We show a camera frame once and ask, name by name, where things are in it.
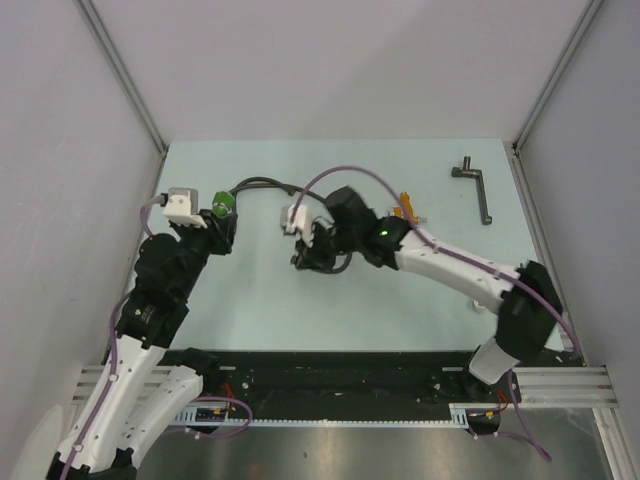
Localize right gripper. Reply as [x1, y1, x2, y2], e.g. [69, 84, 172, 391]
[294, 221, 359, 273]

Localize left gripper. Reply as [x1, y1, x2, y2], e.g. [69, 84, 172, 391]
[170, 208, 237, 300]

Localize green water faucet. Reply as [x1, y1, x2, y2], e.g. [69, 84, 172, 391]
[211, 191, 236, 218]

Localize dark flexible shower hose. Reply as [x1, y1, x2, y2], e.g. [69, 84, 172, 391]
[227, 175, 356, 275]

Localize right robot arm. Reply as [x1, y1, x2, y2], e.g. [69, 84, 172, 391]
[280, 186, 564, 401]

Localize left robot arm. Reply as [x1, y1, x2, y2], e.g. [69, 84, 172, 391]
[46, 207, 237, 479]

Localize orange water faucet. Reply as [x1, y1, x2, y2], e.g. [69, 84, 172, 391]
[389, 191, 427, 225]

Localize dark metal faucet spout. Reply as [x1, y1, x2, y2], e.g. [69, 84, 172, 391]
[451, 156, 493, 226]

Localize chrome faucet white fittings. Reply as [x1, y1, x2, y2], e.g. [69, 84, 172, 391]
[471, 300, 487, 314]

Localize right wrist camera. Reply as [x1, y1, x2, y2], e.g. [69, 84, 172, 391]
[280, 204, 314, 247]

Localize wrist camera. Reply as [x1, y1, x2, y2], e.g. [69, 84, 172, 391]
[280, 204, 314, 247]
[163, 188, 207, 229]

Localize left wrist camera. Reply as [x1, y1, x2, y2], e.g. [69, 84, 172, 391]
[163, 188, 207, 229]

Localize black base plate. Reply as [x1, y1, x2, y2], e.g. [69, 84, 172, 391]
[102, 349, 581, 421]

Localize white slotted cable duct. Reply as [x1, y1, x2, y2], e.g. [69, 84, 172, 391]
[169, 406, 469, 429]

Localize left aluminium frame post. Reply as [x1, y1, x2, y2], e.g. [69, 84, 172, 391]
[74, 0, 169, 159]

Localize aluminium frame post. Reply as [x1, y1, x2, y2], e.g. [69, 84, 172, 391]
[74, 0, 169, 159]
[512, 0, 606, 151]

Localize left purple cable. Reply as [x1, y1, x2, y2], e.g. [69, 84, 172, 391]
[59, 194, 254, 471]

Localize right aluminium frame post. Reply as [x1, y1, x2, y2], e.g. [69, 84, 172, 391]
[512, 0, 606, 151]

